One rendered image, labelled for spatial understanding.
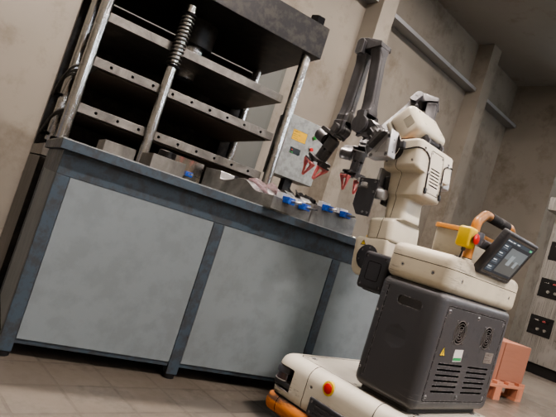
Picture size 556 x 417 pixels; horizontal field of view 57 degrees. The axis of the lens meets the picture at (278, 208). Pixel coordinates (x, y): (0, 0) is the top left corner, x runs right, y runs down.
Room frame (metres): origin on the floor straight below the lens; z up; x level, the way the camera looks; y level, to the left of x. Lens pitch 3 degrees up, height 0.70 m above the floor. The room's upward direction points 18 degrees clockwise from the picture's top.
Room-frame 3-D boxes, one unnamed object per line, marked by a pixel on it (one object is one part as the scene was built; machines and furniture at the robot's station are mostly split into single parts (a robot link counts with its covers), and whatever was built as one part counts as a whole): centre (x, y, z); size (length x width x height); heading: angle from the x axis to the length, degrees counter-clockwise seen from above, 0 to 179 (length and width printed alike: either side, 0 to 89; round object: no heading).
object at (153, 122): (2.76, 0.78, 1.10); 0.05 x 0.05 x 1.30
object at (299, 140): (3.38, 0.00, 0.73); 0.30 x 0.22 x 1.47; 119
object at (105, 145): (2.18, 0.73, 0.83); 0.17 x 0.13 x 0.06; 29
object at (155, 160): (2.25, 0.55, 0.83); 0.20 x 0.15 x 0.07; 29
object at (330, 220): (2.66, -0.15, 0.87); 0.50 x 0.26 x 0.14; 29
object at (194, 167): (3.09, 0.72, 0.87); 0.50 x 0.27 x 0.17; 29
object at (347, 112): (2.20, -0.16, 1.40); 0.11 x 0.06 x 0.43; 132
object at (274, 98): (3.19, 0.83, 1.51); 1.10 x 0.70 x 0.05; 119
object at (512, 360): (4.49, -1.69, 0.22); 1.29 x 0.93 x 0.45; 43
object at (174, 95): (3.18, 0.82, 1.26); 1.10 x 0.74 x 0.05; 119
